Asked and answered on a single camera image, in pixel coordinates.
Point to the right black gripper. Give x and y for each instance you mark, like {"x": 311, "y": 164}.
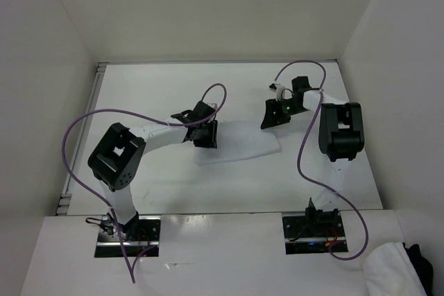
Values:
{"x": 270, "y": 119}

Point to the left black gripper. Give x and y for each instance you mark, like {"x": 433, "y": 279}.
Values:
{"x": 211, "y": 141}

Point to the white skirt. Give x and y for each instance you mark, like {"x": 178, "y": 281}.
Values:
{"x": 237, "y": 141}

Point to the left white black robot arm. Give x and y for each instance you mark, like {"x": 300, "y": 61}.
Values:
{"x": 116, "y": 158}

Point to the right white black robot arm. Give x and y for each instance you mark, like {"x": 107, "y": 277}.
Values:
{"x": 340, "y": 129}

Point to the white cloth pile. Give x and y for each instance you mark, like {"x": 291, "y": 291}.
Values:
{"x": 388, "y": 270}

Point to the black cloth item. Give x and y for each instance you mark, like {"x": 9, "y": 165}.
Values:
{"x": 424, "y": 269}

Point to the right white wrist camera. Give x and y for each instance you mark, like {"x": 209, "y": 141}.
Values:
{"x": 278, "y": 90}

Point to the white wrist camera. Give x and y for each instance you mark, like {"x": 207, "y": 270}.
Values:
{"x": 212, "y": 108}
{"x": 278, "y": 90}

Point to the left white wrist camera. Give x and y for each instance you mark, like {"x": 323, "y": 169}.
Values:
{"x": 212, "y": 108}

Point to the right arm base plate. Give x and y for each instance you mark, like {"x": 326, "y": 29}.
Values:
{"x": 303, "y": 235}

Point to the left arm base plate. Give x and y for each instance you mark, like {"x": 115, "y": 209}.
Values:
{"x": 146, "y": 236}

